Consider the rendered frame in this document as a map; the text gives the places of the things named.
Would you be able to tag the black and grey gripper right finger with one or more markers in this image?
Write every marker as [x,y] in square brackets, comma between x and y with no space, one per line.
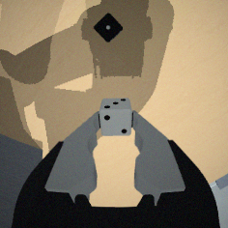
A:
[165,171]

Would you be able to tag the grey die with black pips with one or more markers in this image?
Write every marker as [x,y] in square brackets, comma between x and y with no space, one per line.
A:
[115,117]

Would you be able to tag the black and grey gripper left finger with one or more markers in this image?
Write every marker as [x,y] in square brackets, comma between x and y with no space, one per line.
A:
[68,169]

